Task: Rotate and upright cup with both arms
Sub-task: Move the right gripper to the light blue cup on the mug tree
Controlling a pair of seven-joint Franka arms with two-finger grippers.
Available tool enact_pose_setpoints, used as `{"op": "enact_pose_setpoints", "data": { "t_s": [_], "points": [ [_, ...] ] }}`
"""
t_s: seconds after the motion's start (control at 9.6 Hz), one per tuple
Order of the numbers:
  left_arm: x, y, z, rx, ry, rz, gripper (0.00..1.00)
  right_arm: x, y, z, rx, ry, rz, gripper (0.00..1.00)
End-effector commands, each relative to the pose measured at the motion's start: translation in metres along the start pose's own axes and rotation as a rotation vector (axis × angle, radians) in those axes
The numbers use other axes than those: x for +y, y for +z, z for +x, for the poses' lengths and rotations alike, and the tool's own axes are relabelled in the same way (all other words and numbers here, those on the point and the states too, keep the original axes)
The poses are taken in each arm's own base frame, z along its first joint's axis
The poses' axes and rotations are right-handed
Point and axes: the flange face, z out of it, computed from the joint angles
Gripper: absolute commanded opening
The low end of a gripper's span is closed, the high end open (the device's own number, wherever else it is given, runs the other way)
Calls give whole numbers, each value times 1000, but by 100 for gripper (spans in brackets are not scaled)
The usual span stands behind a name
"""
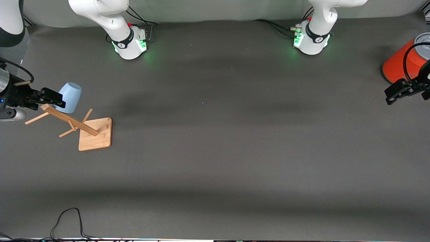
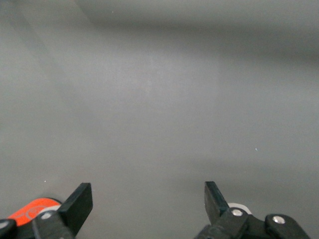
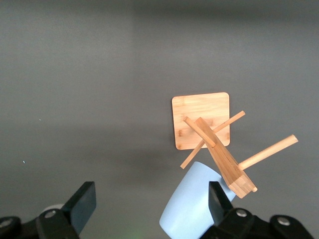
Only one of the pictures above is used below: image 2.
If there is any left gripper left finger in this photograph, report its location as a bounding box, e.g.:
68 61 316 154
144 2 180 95
32 182 94 239

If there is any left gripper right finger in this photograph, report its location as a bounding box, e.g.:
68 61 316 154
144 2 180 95
193 181 251 239

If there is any orange can with grey lid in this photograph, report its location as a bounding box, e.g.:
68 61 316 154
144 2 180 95
7 196 62 227

